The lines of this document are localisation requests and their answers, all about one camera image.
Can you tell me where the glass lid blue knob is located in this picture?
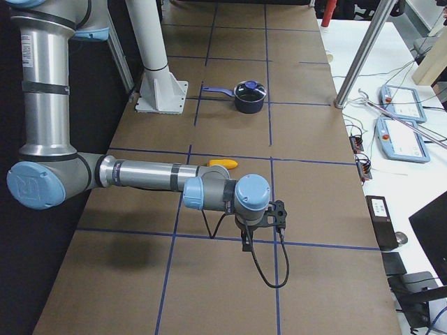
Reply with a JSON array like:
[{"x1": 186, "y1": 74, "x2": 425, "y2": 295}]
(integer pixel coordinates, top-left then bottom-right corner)
[{"x1": 234, "y1": 80, "x2": 267, "y2": 102}]

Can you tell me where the yellow toy corn cob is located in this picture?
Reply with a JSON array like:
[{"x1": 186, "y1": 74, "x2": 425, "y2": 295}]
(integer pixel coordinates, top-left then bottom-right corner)
[{"x1": 207, "y1": 158, "x2": 238, "y2": 170}]

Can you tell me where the lower teach pendant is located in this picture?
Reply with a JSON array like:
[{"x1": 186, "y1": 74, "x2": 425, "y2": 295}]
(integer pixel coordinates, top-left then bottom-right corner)
[{"x1": 376, "y1": 117, "x2": 430, "y2": 163}]

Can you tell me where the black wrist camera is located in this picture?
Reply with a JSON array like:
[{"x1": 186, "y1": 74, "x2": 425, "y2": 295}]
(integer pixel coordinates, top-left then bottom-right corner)
[{"x1": 264, "y1": 200, "x2": 287, "y2": 233}]

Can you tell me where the black box white label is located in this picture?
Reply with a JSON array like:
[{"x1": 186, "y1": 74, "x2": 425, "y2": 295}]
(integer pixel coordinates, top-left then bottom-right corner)
[{"x1": 365, "y1": 195, "x2": 398, "y2": 251}]

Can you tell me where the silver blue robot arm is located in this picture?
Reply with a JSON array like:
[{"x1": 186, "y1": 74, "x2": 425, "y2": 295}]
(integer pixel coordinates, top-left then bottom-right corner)
[{"x1": 6, "y1": 1, "x2": 273, "y2": 251}]

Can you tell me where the black camera cable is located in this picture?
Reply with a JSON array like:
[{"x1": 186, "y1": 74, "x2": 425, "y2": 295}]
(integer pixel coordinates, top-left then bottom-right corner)
[{"x1": 202, "y1": 209, "x2": 290, "y2": 289}]

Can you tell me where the upper teach pendant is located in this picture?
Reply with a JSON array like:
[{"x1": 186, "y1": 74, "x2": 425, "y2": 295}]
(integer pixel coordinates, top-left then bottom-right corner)
[{"x1": 379, "y1": 84, "x2": 427, "y2": 124}]

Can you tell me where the dark blue saucepan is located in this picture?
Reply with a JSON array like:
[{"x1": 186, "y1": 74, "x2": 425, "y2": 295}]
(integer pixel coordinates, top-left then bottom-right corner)
[{"x1": 202, "y1": 80, "x2": 267, "y2": 114}]

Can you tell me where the red cylinder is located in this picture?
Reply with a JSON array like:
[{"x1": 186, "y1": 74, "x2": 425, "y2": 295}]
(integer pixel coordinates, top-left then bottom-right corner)
[{"x1": 321, "y1": 0, "x2": 337, "y2": 28}]

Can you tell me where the teach pendant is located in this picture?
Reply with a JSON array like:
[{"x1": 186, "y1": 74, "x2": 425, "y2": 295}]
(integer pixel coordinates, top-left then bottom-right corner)
[
  {"x1": 376, "y1": 117, "x2": 430, "y2": 163},
  {"x1": 379, "y1": 84, "x2": 427, "y2": 124}
]

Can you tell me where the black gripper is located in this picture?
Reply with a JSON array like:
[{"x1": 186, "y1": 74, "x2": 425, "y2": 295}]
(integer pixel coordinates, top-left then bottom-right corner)
[{"x1": 235, "y1": 215, "x2": 269, "y2": 252}]

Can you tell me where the aluminium frame post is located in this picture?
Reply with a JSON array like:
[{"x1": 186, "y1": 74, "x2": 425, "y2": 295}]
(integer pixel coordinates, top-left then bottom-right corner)
[{"x1": 334, "y1": 0, "x2": 394, "y2": 109}]

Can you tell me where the black monitor corner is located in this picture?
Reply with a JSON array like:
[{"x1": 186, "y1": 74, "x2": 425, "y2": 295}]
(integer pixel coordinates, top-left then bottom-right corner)
[{"x1": 409, "y1": 197, "x2": 446, "y2": 285}]

